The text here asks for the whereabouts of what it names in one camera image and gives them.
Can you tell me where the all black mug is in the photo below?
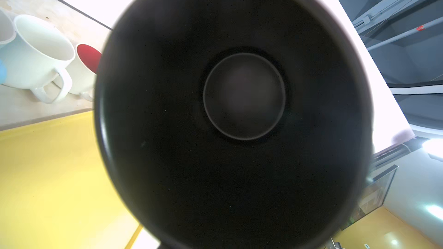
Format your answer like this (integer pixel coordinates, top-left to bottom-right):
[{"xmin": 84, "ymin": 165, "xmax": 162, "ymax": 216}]
[{"xmin": 94, "ymin": 0, "xmax": 373, "ymax": 249}]

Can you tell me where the white mug red interior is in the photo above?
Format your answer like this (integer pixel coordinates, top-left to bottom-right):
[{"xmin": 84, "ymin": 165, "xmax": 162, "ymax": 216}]
[{"xmin": 66, "ymin": 43, "xmax": 102, "ymax": 102}]

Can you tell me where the white ribbed-base mug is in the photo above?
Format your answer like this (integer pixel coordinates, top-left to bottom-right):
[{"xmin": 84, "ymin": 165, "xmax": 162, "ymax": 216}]
[{"xmin": 1, "ymin": 15, "xmax": 76, "ymax": 104}]

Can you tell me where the light blue mug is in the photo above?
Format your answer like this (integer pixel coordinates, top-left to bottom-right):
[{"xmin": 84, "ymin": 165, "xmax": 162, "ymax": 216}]
[{"xmin": 0, "ymin": 10, "xmax": 16, "ymax": 84}]

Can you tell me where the yellow plastic tray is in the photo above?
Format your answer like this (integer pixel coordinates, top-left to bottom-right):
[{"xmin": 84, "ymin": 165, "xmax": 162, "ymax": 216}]
[{"xmin": 1, "ymin": 112, "xmax": 139, "ymax": 249}]

